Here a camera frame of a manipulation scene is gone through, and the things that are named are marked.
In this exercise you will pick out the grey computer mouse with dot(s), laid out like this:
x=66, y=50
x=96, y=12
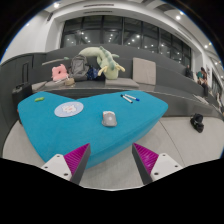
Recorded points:
x=109, y=119

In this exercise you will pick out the grey flat seat cushion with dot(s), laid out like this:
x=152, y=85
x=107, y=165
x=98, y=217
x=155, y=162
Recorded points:
x=121, y=82

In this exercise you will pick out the seated person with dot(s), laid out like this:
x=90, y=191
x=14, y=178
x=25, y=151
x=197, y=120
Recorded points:
x=202, y=80

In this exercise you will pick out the blue-capped white marker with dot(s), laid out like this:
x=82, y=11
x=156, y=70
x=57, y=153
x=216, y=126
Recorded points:
x=132, y=97

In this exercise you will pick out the green plush dragon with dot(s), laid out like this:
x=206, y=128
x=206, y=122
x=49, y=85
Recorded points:
x=106, y=61

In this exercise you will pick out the black-capped white marker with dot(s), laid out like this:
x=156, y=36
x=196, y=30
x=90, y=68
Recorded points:
x=127, y=99

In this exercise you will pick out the tan small hat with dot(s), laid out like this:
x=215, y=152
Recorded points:
x=69, y=82

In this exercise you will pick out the turquoise felt ottoman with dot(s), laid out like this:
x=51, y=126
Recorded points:
x=51, y=135

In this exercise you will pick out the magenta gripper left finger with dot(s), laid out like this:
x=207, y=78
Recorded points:
x=70, y=166

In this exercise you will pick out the pink plush cushion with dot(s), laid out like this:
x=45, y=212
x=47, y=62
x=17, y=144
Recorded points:
x=59, y=73

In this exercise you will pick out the round light-blue mouse pad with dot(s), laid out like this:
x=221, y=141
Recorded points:
x=68, y=109

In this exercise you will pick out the grey backpack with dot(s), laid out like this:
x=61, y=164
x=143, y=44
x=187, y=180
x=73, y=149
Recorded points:
x=79, y=68

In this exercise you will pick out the small green toy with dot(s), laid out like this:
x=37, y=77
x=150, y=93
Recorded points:
x=39, y=99

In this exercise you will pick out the black bag on floor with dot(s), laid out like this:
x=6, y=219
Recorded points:
x=196, y=122

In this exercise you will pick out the grey upright seat cushion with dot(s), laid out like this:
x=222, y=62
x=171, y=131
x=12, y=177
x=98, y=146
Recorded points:
x=144, y=71

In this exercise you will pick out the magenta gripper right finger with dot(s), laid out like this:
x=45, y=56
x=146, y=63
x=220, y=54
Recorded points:
x=153, y=166

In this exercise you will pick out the dark blue bag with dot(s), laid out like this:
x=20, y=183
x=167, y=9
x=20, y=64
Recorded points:
x=92, y=74

